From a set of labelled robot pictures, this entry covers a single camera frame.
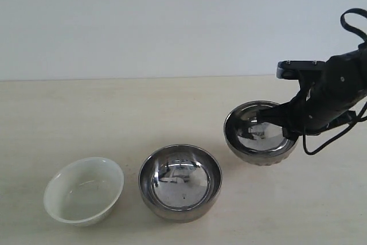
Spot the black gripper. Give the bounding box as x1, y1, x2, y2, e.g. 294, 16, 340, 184
256, 75, 364, 141

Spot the ribbed stainless steel bowl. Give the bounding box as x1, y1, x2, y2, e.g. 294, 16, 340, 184
223, 100, 297, 166

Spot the smooth stainless steel bowl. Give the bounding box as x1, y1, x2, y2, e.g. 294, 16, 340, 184
138, 144, 222, 223

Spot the white ceramic bowl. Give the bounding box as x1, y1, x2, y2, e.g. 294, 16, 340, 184
43, 157, 124, 227

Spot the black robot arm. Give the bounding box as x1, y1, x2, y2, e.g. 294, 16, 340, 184
256, 47, 366, 139

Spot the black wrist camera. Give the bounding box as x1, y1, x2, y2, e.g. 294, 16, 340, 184
276, 60, 326, 80

